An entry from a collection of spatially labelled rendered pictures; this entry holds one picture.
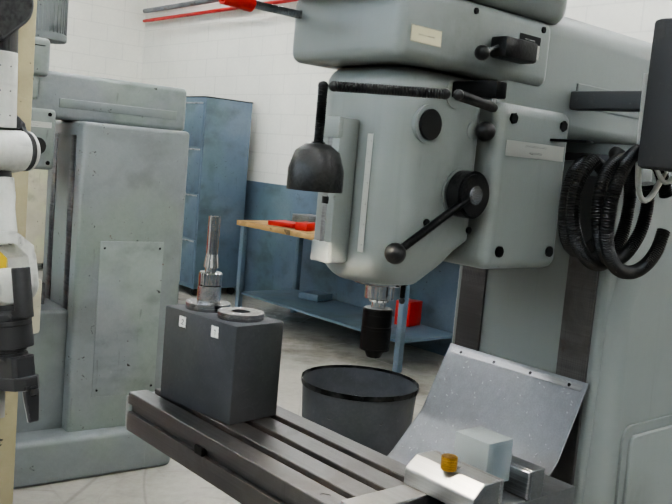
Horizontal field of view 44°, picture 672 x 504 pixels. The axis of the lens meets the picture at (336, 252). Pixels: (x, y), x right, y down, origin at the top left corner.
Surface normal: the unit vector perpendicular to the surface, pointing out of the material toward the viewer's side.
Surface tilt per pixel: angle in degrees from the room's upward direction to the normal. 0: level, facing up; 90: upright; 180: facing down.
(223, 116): 90
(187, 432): 90
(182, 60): 90
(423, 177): 90
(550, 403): 63
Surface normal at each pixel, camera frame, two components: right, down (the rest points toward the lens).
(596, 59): 0.65, 0.14
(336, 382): 0.36, 0.07
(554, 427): -0.63, -0.46
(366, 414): 0.14, 0.18
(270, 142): -0.76, 0.00
